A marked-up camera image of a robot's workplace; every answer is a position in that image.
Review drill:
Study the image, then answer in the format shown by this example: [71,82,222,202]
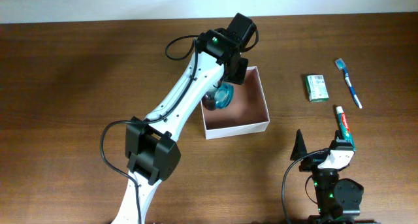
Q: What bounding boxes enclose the teal mouthwash bottle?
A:
[214,84,234,109]

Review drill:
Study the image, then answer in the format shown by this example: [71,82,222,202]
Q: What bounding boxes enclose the clear bottle with purple liquid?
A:
[202,92,216,111]

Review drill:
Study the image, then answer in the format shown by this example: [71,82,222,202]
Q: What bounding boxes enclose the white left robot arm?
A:
[113,13,259,223]

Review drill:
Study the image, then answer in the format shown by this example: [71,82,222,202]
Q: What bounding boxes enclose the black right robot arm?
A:
[290,131,364,224]

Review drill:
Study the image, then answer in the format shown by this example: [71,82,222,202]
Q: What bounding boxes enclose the green red toothpaste tube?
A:
[336,106,356,151]

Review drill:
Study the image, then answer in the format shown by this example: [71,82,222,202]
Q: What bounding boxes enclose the green and white soap box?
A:
[305,75,329,102]

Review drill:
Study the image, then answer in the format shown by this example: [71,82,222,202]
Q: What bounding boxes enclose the white cardboard box, brown inside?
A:
[201,66,270,140]

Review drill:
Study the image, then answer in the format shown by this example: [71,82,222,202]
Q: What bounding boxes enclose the blue and white toothbrush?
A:
[335,58,362,109]

